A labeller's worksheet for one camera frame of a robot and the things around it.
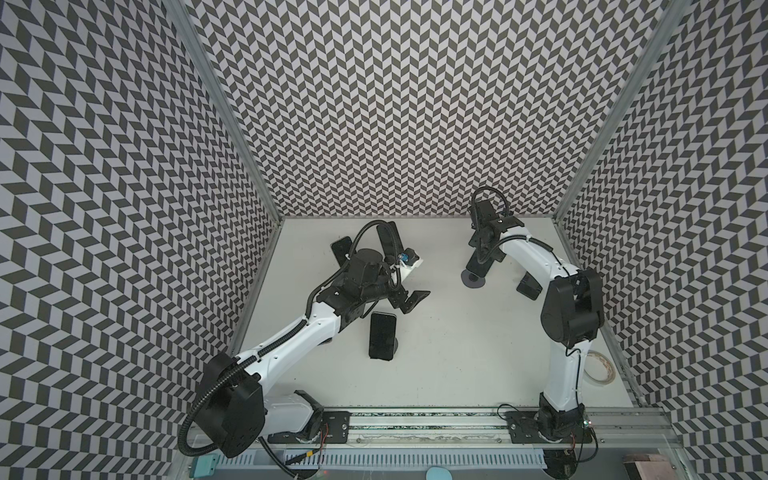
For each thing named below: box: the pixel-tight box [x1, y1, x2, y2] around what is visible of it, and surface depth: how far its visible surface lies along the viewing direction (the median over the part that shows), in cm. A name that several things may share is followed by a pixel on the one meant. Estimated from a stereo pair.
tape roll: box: [584, 350, 617, 385], surface depth 84 cm
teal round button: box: [425, 465, 453, 480], surface depth 67 cm
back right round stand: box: [461, 269, 485, 288], surface depth 103 cm
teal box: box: [189, 454, 221, 479], surface depth 67 cm
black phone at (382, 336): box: [369, 313, 397, 361], surface depth 80 cm
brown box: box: [623, 453, 678, 480], surface depth 67 cm
